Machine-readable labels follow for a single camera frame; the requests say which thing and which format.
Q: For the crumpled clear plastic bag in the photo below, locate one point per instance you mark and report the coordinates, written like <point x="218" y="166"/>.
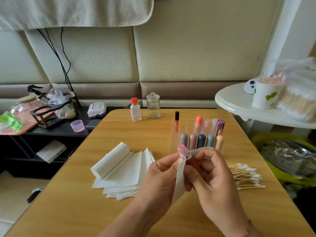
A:
<point x="59" y="91"/>

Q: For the red lipstick pink tube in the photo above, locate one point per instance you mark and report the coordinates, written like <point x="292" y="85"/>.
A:
<point x="183" y="150"/>

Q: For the white panda figure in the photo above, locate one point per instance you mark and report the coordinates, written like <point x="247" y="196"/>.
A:
<point x="250" y="86"/>

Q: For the white mug green leaf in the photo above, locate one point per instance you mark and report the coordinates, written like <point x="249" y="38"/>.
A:
<point x="264" y="96"/>

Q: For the person's right hand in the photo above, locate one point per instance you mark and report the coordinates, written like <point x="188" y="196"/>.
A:
<point x="217" y="195"/>

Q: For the pile of cotton swabs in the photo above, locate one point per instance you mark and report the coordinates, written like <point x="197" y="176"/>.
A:
<point x="247" y="176"/>

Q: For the person's left hand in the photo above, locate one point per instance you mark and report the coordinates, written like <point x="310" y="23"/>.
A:
<point x="158" y="187"/>

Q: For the beige padded backrest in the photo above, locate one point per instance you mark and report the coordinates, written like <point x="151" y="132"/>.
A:
<point x="197" y="46"/>

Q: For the clear acrylic lipstick organizer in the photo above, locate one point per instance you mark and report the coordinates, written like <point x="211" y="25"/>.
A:
<point x="201" y="140"/>

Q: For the clear bottle red cap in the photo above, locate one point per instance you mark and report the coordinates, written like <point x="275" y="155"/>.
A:
<point x="135" y="111"/>

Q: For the green plastic wrapper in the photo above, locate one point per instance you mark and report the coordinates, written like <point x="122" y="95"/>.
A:
<point x="10" y="122"/>

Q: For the white round side table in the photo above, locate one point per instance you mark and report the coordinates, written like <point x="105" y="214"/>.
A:
<point x="237" y="101"/>

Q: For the white power bank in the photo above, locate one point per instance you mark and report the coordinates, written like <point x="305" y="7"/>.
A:
<point x="51" y="151"/>

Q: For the jar with wooden lid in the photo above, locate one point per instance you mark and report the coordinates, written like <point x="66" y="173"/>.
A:
<point x="27" y="98"/>

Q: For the black low shelf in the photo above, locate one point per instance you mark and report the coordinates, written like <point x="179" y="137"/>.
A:
<point x="59" y="129"/>

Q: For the white tissue sheet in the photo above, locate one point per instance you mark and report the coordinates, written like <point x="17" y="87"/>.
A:
<point x="178" y="182"/>

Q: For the pink tray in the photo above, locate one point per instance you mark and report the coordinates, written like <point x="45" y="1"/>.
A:
<point x="24" y="126"/>

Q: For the black clip tool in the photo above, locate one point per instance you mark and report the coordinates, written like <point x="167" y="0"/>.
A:
<point x="37" y="89"/>

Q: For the glass jar with lid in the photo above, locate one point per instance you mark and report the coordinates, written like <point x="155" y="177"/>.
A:
<point x="153" y="107"/>

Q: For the small purple plastic cup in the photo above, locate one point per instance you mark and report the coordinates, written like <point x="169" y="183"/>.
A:
<point x="77" y="126"/>

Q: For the yellow-green bin with bag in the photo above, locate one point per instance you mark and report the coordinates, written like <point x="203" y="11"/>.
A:
<point x="291" y="158"/>

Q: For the wet wipes pack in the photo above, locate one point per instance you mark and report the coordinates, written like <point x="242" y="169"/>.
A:
<point x="97" y="109"/>

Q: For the stack of white tissues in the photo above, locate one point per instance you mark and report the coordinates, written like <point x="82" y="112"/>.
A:
<point x="123" y="177"/>

